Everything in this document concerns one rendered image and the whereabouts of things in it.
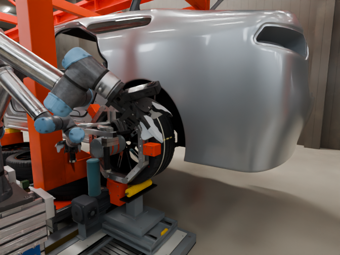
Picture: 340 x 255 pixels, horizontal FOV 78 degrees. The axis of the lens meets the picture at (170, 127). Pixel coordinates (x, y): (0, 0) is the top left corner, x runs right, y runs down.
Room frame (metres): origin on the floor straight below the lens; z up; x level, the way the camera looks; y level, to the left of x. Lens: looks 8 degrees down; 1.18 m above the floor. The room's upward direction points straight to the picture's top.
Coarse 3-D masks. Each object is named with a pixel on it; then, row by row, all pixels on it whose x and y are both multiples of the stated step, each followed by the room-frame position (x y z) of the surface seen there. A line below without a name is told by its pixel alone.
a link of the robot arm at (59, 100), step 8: (64, 80) 0.58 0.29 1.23; (72, 80) 0.58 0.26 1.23; (56, 88) 0.58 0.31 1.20; (64, 88) 0.58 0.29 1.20; (72, 88) 0.58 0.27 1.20; (80, 88) 0.59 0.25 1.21; (48, 96) 0.58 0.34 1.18; (56, 96) 0.57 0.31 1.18; (64, 96) 0.58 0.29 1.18; (72, 96) 0.59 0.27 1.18; (80, 96) 0.61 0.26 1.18; (48, 104) 0.58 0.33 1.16; (56, 104) 0.58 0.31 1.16; (64, 104) 0.58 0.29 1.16; (72, 104) 0.60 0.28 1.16; (80, 104) 0.66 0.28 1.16; (56, 112) 0.58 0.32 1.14; (64, 112) 0.59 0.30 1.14
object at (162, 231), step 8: (104, 224) 1.55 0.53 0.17; (112, 224) 1.57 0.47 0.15; (160, 224) 1.56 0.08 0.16; (168, 224) 1.54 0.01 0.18; (176, 224) 1.58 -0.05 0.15; (104, 232) 1.55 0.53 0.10; (112, 232) 1.50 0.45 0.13; (120, 232) 1.45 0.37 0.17; (128, 232) 1.48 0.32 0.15; (152, 232) 1.48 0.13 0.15; (160, 232) 1.48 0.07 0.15; (168, 232) 1.48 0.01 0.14; (120, 240) 1.45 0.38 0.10; (128, 240) 1.41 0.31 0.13; (136, 240) 1.37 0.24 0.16; (144, 240) 1.39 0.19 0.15; (152, 240) 1.36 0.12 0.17; (160, 240) 1.39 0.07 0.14; (136, 248) 1.37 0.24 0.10; (144, 248) 1.33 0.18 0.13; (152, 248) 1.31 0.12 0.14
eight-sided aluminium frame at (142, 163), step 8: (104, 112) 1.55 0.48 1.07; (96, 120) 1.54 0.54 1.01; (88, 128) 1.58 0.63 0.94; (96, 128) 1.60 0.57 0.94; (136, 128) 1.33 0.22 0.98; (96, 136) 1.60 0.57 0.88; (144, 160) 1.31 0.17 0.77; (136, 168) 1.33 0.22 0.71; (104, 176) 1.50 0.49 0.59; (112, 176) 1.46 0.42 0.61; (120, 176) 1.43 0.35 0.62; (128, 176) 1.37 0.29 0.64; (136, 176) 1.40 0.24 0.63
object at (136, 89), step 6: (144, 84) 0.62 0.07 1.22; (150, 84) 0.59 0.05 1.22; (156, 84) 0.59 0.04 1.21; (126, 90) 0.63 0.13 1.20; (132, 90) 0.61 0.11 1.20; (138, 90) 0.60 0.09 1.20; (144, 90) 0.59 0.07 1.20; (150, 90) 0.59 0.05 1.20; (156, 90) 0.59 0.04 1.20; (126, 96) 0.61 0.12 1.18; (132, 96) 0.60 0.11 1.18; (138, 96) 0.60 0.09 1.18; (144, 96) 0.60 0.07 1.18
